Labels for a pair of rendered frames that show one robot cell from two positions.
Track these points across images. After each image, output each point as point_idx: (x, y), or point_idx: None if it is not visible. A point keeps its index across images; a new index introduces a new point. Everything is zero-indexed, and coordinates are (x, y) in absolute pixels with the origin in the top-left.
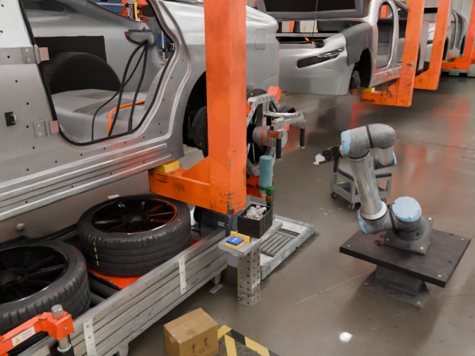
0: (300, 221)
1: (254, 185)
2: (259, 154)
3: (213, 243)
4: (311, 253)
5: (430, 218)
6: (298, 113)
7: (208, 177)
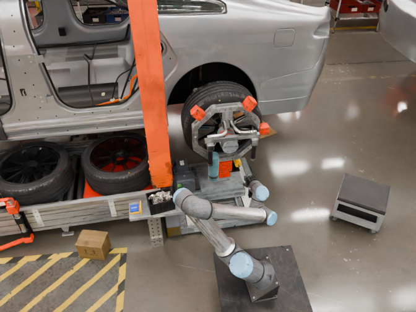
0: (276, 204)
1: None
2: (238, 142)
3: None
4: (239, 237)
5: (277, 283)
6: (249, 132)
7: None
